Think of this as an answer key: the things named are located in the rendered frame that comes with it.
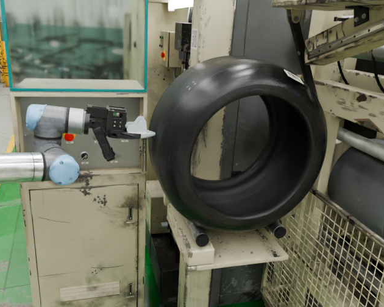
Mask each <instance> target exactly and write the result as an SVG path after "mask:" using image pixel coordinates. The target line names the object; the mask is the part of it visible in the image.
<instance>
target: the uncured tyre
mask: <svg viewBox="0 0 384 307"><path fill-rule="evenodd" d="M192 68H194V69H196V70H193V69H191V68H189V69H188V70H186V71H185V72H183V73H182V74H181V75H180V76H179V77H177V78H176V79H175V80H174V81H173V82H172V83H171V84H170V86H169V87H167V89H166V90H165V92H164V93H163V94H162V96H161V98H160V99H159V101H158V103H157V105H156V107H155V110H154V112H153V114H152V118H151V122H150V125H149V131H152V132H154V131H155V133H156V134H155V140H154V139H153V136H152V137H150V138H148V149H149V156H150V159H151V163H152V167H153V168H154V171H155V174H156V176H157V178H158V180H159V183H160V185H161V187H162V190H163V192H164V193H165V196H166V197H167V199H168V200H169V202H170V203H171V205H172V206H173V207H174V208H175V209H176V210H177V211H178V212H179V213H180V214H181V215H182V216H184V217H185V218H187V219H188V220H189V221H191V222H192V223H194V224H196V225H198V226H200V227H202V228H204V229H207V230H210V231H215V232H218V233H245V232H249V231H254V230H258V229H260V228H263V227H265V226H268V225H270V224H272V223H274V222H276V221H277V220H279V219H281V218H282V217H284V216H285V215H286V214H288V213H289V212H290V211H291V210H293V209H294V208H295V207H296V206H297V205H298V204H299V203H300V202H301V201H302V200H303V198H304V197H305V196H306V195H307V194H308V192H309V191H310V190H311V188H312V186H313V185H314V183H315V181H316V179H317V177H318V175H319V173H320V171H321V168H322V165H323V162H324V158H325V153H326V149H327V124H326V120H325V116H324V112H323V109H322V107H321V104H320V103H319V101H318V98H317V97H316V95H315V94H314V92H313V91H312V90H311V89H310V87H309V86H308V85H307V84H306V83H305V82H304V81H303V80H302V79H301V81H303V83H304V84H302V83H300V82H298V81H296V80H294V79H293V78H291V77H289V76H288V75H287V74H286V72H285V71H284V69H285V70H287V71H288V72H290V73H292V74H294V75H295V76H297V75H296V74H295V73H293V72H291V71H290V70H288V69H286V68H284V67H282V66H279V65H276V64H274V63H270V62H265V61H262V60H257V59H254V58H249V57H243V56H237V55H228V56H222V57H215V58H211V59H208V60H205V61H203V62H200V63H198V64H196V65H194V66H192ZM194 80H196V81H198V84H197V85H196V86H194V87H193V88H192V89H191V90H190V91H187V90H186V89H185V88H186V87H187V86H188V85H189V84H190V83H191V82H192V81H194ZM258 95H259V96H260V97H261V99H262V101H263V102H264V104H265V106H266V109H267V112H268V118H269V132H268V137H267V140H266V144H265V146H264V148H263V150H262V152H261V154H260V155H259V156H258V158H257V159H256V160H255V161H254V162H253V163H252V164H251V165H250V166H249V167H248V168H247V169H246V170H244V171H243V172H241V173H240V174H238V175H236V176H233V177H230V178H227V179H224V180H205V179H202V178H198V177H195V176H193V175H191V155H192V152H193V147H194V144H195V142H196V140H197V138H198V136H199V134H200V132H201V130H202V129H203V127H204V125H206V123H207V122H208V121H209V120H210V118H211V117H212V116H213V115H214V114H216V113H217V112H218V111H220V109H222V108H223V107H225V106H226V105H228V104H230V103H232V102H234V101H236V100H238V99H242V98H244V97H249V96H258Z"/></svg>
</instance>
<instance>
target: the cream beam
mask: <svg viewBox="0 0 384 307"><path fill-rule="evenodd" d="M350 5H363V7H369V8H372V7H382V6H384V0H272V7H282V8H287V7H297V8H306V10H322V11H342V10H353V9H345V6H350Z"/></svg>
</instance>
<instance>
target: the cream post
mask: <svg viewBox="0 0 384 307"><path fill-rule="evenodd" d="M192 9H193V15H192V27H191V47H192V34H193V28H194V29H198V30H197V50H196V49H192V48H191V51H190V68H191V67H192V66H194V65H196V64H198V63H200V62H203V61H205V60H208V59H211V58H215V57H222V56H228V55H230V52H231V44H232V31H233V17H234V9H235V0H193V7H192ZM225 115H226V106H225V107H223V108H222V109H220V111H218V112H217V113H216V114H214V115H213V116H212V117H211V118H210V120H209V121H208V122H207V123H206V125H204V127H203V129H202V130H201V132H200V134H199V136H198V138H197V140H196V142H195V144H194V147H193V152H192V155H191V175H193V176H195V177H198V178H202V179H205V180H218V179H220V171H221V157H222V144H223V136H224V122H225ZM211 277H212V269H208V270H199V271H193V272H188V271H187V268H186V265H185V263H184V261H183V258H182V255H181V253H180V264H179V287H178V302H177V307H208V306H209V298H210V284H211Z"/></svg>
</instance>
